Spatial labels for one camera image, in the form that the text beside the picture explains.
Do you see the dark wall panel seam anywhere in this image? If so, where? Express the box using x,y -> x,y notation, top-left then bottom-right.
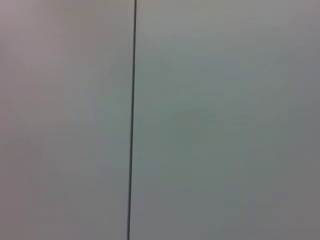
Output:
127,0 -> 138,240

